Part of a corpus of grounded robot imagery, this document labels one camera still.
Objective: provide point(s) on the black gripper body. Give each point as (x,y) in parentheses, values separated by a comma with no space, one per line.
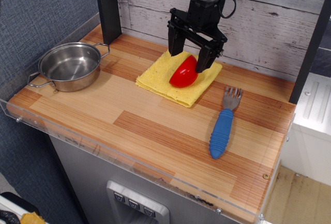
(200,23)

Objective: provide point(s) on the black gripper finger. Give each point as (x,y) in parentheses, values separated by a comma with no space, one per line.
(206,58)
(176,41)

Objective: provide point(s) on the red plastic bowl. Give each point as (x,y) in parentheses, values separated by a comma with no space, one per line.
(185,75)

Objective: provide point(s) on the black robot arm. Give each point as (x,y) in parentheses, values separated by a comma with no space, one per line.
(200,26)

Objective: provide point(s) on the yellow folded cloth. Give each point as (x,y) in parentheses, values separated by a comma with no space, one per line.
(156,79)

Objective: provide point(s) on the small stainless steel pot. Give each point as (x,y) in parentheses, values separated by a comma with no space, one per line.
(69,67)

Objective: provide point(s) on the white ridged appliance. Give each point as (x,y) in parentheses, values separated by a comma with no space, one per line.
(306,149)

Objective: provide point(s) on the grey toy fridge cabinet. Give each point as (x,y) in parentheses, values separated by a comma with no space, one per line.
(89,174)

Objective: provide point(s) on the silver dispenser button panel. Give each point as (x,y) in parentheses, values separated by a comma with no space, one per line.
(132,207)

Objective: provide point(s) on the clear acrylic edge guard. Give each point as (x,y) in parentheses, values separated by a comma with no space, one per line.
(168,144)

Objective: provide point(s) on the yellow object bottom left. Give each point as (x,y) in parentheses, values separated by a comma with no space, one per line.
(32,218)

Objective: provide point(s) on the blue handled metal fork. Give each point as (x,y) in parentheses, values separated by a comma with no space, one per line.
(222,128)

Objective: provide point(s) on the black left vertical post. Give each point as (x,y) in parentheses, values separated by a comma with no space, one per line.
(109,19)

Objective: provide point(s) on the black vertical post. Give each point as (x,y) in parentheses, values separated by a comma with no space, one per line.
(109,19)
(314,43)

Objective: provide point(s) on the black right vertical post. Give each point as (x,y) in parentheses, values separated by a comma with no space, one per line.
(314,43)

